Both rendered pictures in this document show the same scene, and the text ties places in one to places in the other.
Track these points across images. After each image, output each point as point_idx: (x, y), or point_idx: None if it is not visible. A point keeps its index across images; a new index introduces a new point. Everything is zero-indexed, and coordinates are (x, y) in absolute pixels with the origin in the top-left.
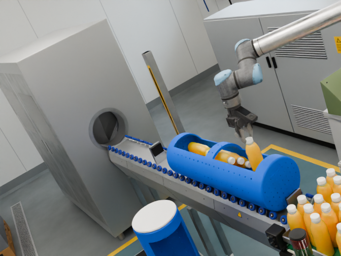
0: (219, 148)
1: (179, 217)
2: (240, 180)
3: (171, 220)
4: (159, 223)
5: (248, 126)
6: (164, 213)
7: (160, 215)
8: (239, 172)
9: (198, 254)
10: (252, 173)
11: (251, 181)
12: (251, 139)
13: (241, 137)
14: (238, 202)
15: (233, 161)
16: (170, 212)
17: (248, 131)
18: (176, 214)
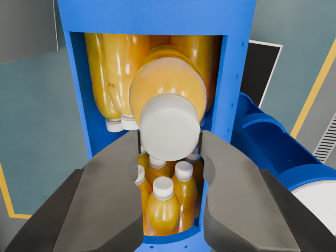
0: (163, 245)
1: (285, 178)
2: (239, 92)
3: (315, 180)
4: (335, 192)
5: (111, 215)
6: (307, 203)
7: (313, 206)
8: (229, 108)
9: (245, 134)
10: (233, 45)
11: (247, 36)
12: (171, 105)
13: (255, 164)
14: None
15: (163, 181)
16: (301, 197)
17: (132, 178)
18: (295, 185)
